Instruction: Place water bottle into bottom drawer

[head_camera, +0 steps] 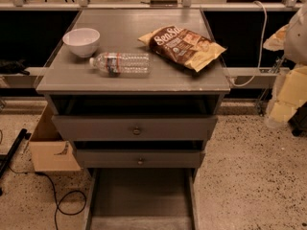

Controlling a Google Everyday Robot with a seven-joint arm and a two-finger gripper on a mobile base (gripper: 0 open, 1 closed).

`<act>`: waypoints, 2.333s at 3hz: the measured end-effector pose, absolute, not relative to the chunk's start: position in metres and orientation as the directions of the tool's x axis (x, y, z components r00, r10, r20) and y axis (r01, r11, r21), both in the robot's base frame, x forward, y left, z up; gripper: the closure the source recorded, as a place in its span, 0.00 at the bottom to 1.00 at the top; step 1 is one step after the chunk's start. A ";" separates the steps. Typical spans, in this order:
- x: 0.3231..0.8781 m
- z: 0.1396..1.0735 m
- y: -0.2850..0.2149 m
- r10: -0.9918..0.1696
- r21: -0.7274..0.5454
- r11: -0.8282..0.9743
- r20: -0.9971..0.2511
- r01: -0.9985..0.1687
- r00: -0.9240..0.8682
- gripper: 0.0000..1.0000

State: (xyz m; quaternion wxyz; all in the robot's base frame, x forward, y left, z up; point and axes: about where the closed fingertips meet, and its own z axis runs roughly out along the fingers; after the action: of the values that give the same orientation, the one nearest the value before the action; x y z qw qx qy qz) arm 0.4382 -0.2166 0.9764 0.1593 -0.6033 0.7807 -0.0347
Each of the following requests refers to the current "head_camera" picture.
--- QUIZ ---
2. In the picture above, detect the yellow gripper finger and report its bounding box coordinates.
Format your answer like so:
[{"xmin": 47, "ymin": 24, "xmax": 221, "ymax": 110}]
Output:
[
  {"xmin": 263, "ymin": 25, "xmax": 289, "ymax": 51},
  {"xmin": 265, "ymin": 65, "xmax": 307, "ymax": 128}
]

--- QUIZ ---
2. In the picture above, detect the clear plastic water bottle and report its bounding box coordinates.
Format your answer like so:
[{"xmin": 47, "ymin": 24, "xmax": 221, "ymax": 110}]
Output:
[{"xmin": 89, "ymin": 53, "xmax": 151, "ymax": 78}]

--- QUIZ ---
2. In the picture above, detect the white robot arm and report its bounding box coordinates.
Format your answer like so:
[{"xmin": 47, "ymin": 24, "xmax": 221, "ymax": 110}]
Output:
[{"xmin": 263, "ymin": 3, "xmax": 307, "ymax": 127}]

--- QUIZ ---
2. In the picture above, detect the grey wooden drawer cabinet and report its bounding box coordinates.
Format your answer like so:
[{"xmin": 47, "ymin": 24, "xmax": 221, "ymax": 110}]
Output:
[{"xmin": 36, "ymin": 9, "xmax": 229, "ymax": 168}]

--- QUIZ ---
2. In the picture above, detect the grey open bottom drawer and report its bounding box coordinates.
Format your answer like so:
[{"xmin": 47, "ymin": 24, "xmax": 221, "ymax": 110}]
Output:
[{"xmin": 83, "ymin": 168, "xmax": 199, "ymax": 230}]

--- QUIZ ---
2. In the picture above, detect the grey middle drawer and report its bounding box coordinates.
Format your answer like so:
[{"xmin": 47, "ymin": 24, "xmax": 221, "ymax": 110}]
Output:
[{"xmin": 75, "ymin": 149, "xmax": 204, "ymax": 168}]

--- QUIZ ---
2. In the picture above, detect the grey top drawer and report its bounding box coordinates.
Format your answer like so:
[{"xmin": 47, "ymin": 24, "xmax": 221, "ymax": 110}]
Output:
[{"xmin": 52, "ymin": 115, "xmax": 217, "ymax": 141}]

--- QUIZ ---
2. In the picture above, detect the brown yellow chip bag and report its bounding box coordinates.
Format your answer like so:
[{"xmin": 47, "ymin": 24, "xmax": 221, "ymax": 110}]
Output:
[{"xmin": 138, "ymin": 25, "xmax": 225, "ymax": 72}]

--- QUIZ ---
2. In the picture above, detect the black device on ledge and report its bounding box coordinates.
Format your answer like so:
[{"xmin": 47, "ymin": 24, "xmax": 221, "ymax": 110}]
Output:
[{"xmin": 150, "ymin": 0, "xmax": 178, "ymax": 7}]

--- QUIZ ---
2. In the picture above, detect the white ceramic bowl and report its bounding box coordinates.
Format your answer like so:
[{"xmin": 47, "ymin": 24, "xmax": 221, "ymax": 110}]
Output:
[{"xmin": 62, "ymin": 28, "xmax": 100, "ymax": 58}]

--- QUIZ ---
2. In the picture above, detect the cardboard box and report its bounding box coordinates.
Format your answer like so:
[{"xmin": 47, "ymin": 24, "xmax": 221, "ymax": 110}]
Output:
[{"xmin": 29, "ymin": 105, "xmax": 81, "ymax": 173}]

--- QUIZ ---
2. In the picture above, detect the black bar on floor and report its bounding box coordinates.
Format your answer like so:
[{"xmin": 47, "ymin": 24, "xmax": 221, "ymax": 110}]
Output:
[{"xmin": 0, "ymin": 128, "xmax": 27, "ymax": 178}]

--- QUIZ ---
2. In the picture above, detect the white hanging cable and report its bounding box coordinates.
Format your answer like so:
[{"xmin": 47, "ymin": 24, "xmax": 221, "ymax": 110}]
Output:
[{"xmin": 228, "ymin": 0, "xmax": 269, "ymax": 88}]

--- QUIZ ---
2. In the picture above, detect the black cloth on rail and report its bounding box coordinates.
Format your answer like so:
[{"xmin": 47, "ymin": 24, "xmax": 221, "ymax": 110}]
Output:
[{"xmin": 0, "ymin": 59, "xmax": 30, "ymax": 76}]

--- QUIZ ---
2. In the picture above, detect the black floor cable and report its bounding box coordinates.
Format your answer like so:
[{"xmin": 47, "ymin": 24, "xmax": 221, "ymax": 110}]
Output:
[{"xmin": 7, "ymin": 165, "xmax": 88, "ymax": 230}]

